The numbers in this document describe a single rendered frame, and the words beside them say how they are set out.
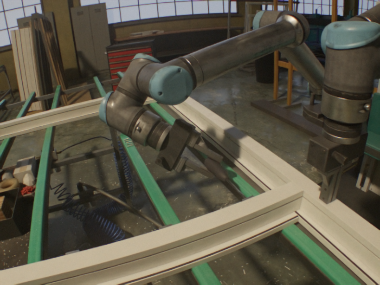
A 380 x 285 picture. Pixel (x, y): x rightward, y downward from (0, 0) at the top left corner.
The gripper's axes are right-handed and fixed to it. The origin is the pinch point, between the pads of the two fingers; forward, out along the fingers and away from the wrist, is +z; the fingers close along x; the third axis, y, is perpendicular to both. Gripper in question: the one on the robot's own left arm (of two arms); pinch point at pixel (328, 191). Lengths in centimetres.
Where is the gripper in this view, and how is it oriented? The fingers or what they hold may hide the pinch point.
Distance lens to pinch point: 60.1
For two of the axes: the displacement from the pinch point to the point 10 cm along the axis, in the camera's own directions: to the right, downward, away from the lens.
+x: 9.2, -2.3, 3.1
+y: 3.8, 3.9, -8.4
